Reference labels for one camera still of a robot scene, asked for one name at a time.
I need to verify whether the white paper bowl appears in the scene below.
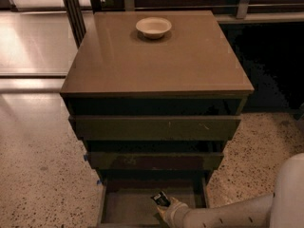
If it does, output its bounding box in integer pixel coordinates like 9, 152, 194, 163
136, 17, 172, 39

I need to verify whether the middle drawer front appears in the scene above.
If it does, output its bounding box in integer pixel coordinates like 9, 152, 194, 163
86, 152, 223, 170

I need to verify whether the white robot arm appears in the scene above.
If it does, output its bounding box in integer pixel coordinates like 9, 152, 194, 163
158, 153, 304, 228

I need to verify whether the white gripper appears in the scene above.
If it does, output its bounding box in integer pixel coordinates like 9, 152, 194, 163
157, 197, 190, 228

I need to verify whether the open bottom drawer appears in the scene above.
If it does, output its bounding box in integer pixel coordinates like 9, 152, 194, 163
88, 177, 209, 228

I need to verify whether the metal railing frame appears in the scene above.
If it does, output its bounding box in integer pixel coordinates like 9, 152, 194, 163
63, 0, 304, 43

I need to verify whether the brown drawer cabinet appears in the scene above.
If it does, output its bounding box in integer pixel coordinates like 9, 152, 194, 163
59, 10, 255, 228

